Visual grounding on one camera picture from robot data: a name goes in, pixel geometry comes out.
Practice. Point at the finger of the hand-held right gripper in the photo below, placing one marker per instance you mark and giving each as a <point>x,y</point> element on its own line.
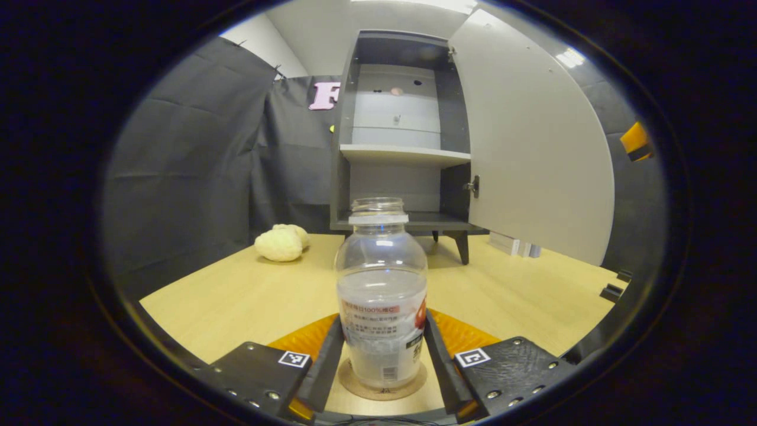
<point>636,141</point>

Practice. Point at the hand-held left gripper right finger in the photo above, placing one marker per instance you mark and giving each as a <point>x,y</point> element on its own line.
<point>508,367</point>

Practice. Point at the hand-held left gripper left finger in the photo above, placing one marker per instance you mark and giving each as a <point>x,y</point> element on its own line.
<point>257,371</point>

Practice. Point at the grey cabinet door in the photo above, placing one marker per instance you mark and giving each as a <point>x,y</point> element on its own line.
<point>532,148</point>

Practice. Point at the round cork coaster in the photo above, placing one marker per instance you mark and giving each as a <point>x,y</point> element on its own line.
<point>384,395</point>

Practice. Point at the clear plastic bottle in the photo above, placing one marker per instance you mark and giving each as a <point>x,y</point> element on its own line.
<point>381,278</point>

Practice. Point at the dark grey cabinet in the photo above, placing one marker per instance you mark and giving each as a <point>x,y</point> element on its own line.
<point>343,189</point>

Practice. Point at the metal door hinge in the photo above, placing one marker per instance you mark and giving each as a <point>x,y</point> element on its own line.
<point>472,186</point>
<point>450,53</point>

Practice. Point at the ceiling light panel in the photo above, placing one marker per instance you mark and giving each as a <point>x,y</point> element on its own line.
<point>571,58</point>
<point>414,5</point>

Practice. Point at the small black block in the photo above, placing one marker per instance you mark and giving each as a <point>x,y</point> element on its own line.
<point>624,276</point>
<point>612,293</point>

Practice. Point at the yellow plush toy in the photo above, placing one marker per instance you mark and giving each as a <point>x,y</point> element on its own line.
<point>278,244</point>

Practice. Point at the black backdrop cloth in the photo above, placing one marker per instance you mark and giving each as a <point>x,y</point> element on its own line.
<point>189,165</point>

